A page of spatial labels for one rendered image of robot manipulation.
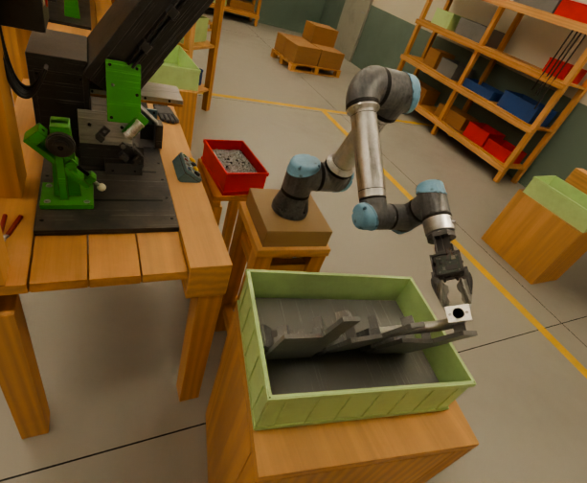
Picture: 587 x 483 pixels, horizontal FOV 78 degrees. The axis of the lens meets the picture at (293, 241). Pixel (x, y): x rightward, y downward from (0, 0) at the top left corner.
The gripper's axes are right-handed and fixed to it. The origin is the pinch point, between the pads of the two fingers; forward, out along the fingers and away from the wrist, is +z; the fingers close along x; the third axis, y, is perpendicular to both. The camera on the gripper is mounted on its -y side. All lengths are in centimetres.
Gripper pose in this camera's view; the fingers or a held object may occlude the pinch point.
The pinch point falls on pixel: (458, 311)
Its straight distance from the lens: 101.4
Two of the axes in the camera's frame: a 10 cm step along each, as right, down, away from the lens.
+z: 0.7, 9.3, -3.5
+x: 8.9, -2.1, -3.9
